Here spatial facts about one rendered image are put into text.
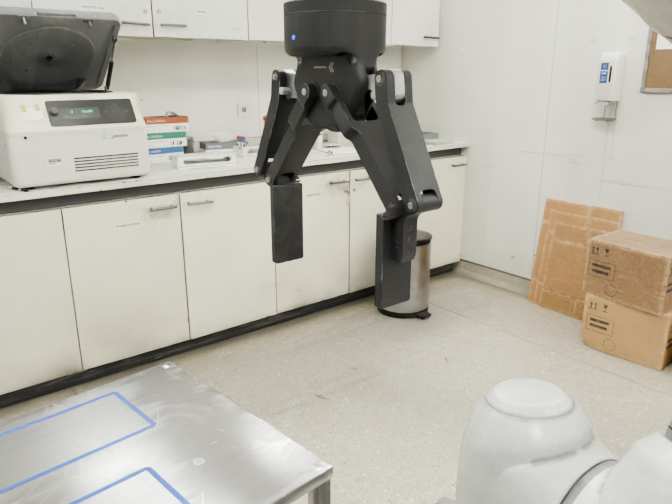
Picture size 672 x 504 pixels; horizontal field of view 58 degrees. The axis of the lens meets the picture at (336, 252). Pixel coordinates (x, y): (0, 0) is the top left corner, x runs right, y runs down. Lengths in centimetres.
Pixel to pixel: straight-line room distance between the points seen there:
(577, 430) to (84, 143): 228
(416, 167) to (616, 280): 280
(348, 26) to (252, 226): 267
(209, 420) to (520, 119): 315
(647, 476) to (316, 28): 53
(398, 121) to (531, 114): 342
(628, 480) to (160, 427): 66
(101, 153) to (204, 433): 188
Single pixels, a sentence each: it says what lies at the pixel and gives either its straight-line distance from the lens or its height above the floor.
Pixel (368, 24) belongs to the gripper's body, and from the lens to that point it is 44.
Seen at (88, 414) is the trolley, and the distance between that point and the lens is 109.
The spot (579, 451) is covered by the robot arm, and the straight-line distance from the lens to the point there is 78.
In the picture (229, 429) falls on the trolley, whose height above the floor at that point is 82.
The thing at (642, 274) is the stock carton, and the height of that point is 45.
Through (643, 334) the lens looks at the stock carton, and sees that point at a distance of 322.
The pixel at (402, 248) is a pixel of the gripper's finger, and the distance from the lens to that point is 42.
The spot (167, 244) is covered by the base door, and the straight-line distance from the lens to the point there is 287.
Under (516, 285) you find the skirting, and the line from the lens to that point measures 403.
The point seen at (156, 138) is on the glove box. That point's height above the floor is 102.
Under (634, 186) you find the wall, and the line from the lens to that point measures 354.
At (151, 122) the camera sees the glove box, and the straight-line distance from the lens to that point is 321.
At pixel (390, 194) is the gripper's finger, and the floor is 127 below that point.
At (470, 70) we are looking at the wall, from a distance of 409.
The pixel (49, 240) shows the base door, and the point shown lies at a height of 69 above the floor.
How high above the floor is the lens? 135
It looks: 17 degrees down
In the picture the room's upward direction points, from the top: straight up
